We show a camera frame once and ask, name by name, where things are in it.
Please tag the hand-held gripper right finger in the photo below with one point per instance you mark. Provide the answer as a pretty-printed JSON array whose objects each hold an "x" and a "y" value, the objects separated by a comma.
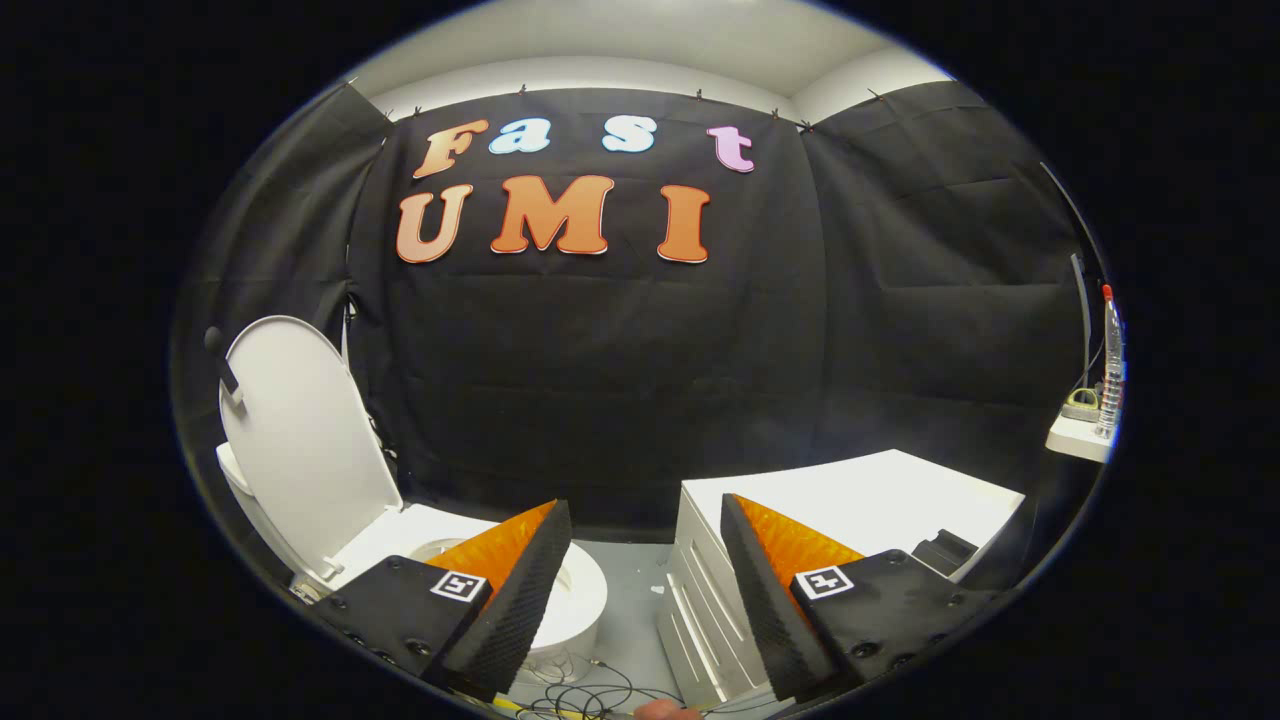
[{"x": 765, "y": 600}]

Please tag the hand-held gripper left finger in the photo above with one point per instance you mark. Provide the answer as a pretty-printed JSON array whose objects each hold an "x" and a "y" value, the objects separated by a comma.
[{"x": 520, "y": 600}]

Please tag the white toilet lid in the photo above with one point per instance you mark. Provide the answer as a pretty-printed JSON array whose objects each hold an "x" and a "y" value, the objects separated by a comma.
[{"x": 300, "y": 440}]

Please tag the white toilet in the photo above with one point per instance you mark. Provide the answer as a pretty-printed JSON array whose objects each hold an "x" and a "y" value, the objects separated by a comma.
[{"x": 585, "y": 600}]

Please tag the white drawer cabinet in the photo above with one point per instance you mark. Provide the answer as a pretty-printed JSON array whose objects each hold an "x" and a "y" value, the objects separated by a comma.
[{"x": 880, "y": 500}]

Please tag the black backdrop cloth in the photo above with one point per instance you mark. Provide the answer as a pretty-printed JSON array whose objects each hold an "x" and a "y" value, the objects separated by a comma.
[{"x": 620, "y": 380}]

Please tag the white shelf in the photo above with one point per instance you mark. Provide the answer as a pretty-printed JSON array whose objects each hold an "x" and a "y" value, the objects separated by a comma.
[{"x": 1075, "y": 438}]

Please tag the tape roll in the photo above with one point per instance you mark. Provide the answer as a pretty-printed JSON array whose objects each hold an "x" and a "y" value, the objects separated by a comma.
[{"x": 1080, "y": 405}]

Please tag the clear red-capped water bottle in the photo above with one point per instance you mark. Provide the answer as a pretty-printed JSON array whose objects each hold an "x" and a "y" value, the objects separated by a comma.
[{"x": 1111, "y": 370}]

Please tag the grey upright pole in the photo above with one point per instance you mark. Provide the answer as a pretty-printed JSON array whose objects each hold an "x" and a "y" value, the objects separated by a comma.
[{"x": 1082, "y": 320}]

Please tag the curved black rod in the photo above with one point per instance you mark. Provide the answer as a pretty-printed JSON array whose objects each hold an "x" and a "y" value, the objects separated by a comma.
[{"x": 1075, "y": 215}]

